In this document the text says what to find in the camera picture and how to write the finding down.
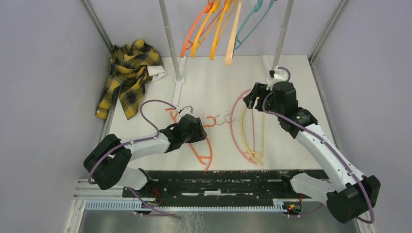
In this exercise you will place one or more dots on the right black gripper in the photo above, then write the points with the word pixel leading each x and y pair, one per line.
pixel 258 91

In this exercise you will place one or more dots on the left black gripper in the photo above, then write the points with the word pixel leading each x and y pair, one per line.
pixel 200 134

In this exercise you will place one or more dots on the teal hanger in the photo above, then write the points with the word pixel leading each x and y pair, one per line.
pixel 252 21

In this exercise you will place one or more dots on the amber yellow hanger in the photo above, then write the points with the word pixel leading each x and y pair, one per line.
pixel 214 11

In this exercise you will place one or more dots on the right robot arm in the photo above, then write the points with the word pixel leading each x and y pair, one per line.
pixel 348 193

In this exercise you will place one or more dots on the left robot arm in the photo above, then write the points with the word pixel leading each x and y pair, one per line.
pixel 107 164

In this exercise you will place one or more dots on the left grey rack pole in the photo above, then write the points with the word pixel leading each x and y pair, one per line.
pixel 178 78

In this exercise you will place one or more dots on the grey rack pole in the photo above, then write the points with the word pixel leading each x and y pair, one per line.
pixel 282 35
pixel 178 78

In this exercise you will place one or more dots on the pink hanger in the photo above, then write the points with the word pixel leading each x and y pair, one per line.
pixel 233 135

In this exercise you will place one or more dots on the pale yellow hanger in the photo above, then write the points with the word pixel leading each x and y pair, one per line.
pixel 252 136

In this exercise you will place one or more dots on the yellow plaid shirt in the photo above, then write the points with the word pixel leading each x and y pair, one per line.
pixel 130 66

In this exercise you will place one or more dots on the right grey rack pole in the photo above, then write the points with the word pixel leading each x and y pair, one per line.
pixel 282 35

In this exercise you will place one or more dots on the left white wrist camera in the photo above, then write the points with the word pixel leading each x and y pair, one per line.
pixel 187 110

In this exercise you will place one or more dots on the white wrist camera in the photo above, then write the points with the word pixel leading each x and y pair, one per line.
pixel 278 74
pixel 187 110

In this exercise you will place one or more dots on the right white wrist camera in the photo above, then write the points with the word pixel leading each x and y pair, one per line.
pixel 278 74

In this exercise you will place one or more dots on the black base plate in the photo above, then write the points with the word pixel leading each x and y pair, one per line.
pixel 217 188

